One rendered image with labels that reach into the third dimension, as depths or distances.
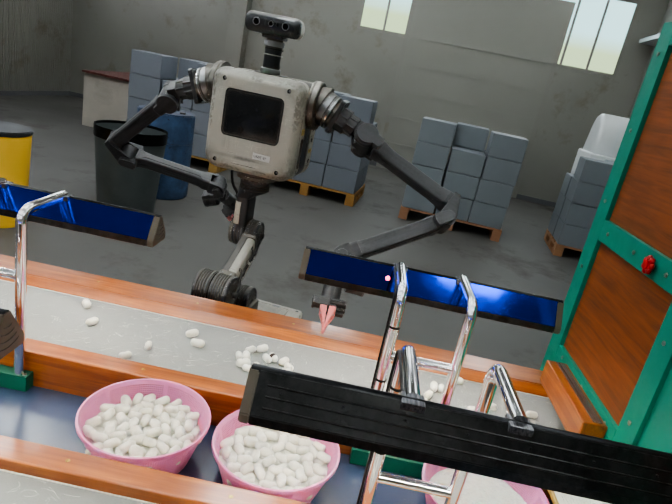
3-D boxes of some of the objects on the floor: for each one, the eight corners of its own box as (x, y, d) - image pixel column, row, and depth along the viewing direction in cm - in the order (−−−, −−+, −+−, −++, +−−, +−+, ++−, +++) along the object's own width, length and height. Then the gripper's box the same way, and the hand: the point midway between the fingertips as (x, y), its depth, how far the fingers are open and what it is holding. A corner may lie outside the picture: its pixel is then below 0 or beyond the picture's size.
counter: (196, 126, 1022) (201, 82, 997) (124, 135, 802) (128, 79, 776) (160, 118, 1032) (164, 74, 1007) (79, 124, 812) (81, 69, 787)
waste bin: (74, 209, 456) (77, 121, 433) (116, 197, 510) (121, 118, 487) (136, 226, 446) (143, 137, 423) (172, 212, 500) (180, 132, 477)
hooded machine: (616, 252, 707) (665, 125, 656) (562, 239, 717) (606, 113, 665) (601, 236, 783) (643, 121, 732) (552, 225, 793) (590, 111, 742)
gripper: (348, 295, 168) (338, 341, 160) (315, 288, 169) (304, 333, 160) (350, 284, 163) (340, 331, 154) (317, 277, 163) (305, 324, 155)
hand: (323, 330), depth 158 cm, fingers closed
